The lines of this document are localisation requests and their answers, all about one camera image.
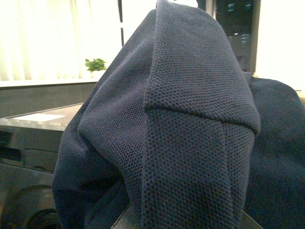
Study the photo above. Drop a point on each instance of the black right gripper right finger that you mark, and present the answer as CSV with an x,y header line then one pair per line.
x,y
248,223

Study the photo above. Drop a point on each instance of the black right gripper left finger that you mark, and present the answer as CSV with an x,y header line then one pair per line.
x,y
127,220

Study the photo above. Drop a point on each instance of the navy blue garment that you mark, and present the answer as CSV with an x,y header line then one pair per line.
x,y
175,129

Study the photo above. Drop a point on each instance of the grey front-load washing machine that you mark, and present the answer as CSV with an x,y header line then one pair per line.
x,y
29,145

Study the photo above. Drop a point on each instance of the green potted plant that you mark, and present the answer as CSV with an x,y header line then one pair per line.
x,y
95,65

